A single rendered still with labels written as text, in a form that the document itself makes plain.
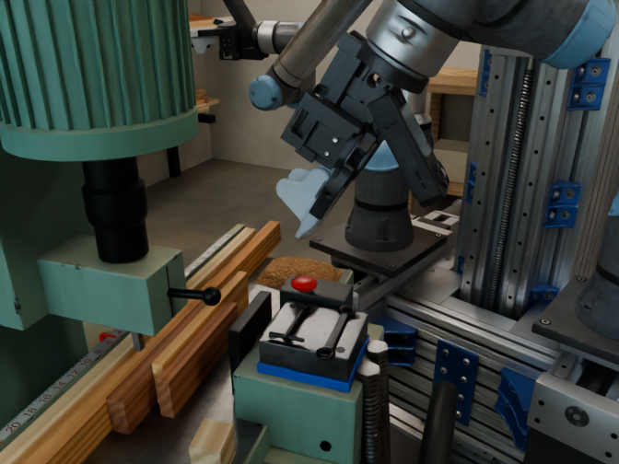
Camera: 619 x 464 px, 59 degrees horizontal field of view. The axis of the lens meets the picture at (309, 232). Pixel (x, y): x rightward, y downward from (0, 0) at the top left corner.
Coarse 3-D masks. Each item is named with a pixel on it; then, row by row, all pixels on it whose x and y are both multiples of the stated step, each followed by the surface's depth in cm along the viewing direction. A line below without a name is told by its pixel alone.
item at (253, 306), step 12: (252, 300) 63; (264, 300) 64; (252, 312) 61; (264, 312) 64; (240, 324) 59; (252, 324) 61; (264, 324) 64; (228, 336) 58; (240, 336) 58; (252, 336) 61; (240, 348) 59; (240, 360) 59
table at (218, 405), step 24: (264, 264) 92; (264, 288) 84; (216, 384) 64; (192, 408) 61; (216, 408) 61; (144, 432) 57; (168, 432) 57; (192, 432) 57; (240, 432) 57; (264, 432) 58; (96, 456) 54; (120, 456) 54; (144, 456) 54; (168, 456) 54; (240, 456) 54; (264, 456) 58; (288, 456) 58; (360, 456) 60
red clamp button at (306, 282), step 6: (300, 276) 63; (306, 276) 62; (294, 282) 62; (300, 282) 61; (306, 282) 61; (312, 282) 61; (294, 288) 61; (300, 288) 61; (306, 288) 61; (312, 288) 61
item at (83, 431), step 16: (272, 224) 97; (256, 240) 91; (272, 240) 96; (240, 256) 86; (256, 256) 90; (224, 272) 81; (192, 304) 73; (128, 368) 61; (112, 384) 58; (96, 400) 56; (80, 416) 54; (96, 416) 55; (64, 432) 52; (80, 432) 53; (96, 432) 55; (48, 448) 50; (64, 448) 51; (80, 448) 53
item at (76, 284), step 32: (64, 256) 57; (96, 256) 57; (160, 256) 57; (64, 288) 57; (96, 288) 56; (128, 288) 54; (160, 288) 56; (96, 320) 58; (128, 320) 56; (160, 320) 56
